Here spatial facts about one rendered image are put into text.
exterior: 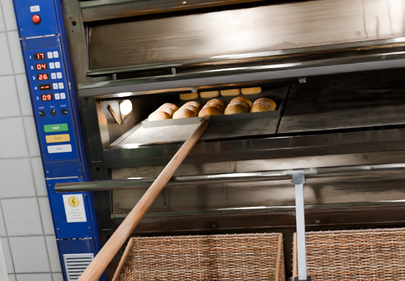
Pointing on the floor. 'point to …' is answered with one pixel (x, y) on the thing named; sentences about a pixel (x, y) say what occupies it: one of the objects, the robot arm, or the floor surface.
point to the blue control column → (69, 166)
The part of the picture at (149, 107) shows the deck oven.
